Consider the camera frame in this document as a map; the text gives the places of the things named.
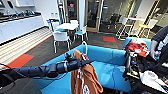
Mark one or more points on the white plastic hanger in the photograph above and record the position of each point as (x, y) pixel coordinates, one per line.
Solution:
(85, 46)

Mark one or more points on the orange hooded garment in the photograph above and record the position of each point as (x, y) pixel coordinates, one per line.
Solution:
(83, 80)

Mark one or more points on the large blue sofa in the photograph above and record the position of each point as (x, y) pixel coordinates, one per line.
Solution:
(110, 70)

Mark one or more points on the white chair teal seat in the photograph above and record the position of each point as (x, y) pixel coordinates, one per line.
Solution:
(73, 22)
(51, 25)
(81, 31)

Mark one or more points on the white square table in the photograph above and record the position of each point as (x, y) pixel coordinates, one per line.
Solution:
(66, 26)

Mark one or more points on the wooden glass door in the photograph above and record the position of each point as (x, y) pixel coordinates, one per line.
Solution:
(93, 13)
(71, 10)

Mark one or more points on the black office chair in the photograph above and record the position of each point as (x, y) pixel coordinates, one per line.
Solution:
(115, 20)

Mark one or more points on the white bar stool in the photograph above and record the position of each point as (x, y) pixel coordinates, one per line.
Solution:
(123, 26)

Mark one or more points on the red garment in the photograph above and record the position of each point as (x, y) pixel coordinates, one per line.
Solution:
(138, 48)

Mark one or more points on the tall white table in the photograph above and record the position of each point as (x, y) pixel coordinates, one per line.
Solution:
(135, 19)

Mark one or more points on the white kitchen base cabinets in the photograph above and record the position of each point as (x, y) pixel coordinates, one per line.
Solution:
(20, 28)

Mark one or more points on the yellow bar stool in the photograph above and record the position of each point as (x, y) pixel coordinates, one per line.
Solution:
(146, 28)

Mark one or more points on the person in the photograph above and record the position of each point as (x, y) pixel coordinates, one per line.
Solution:
(161, 40)

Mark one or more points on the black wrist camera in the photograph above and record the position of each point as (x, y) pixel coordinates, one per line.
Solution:
(68, 56)

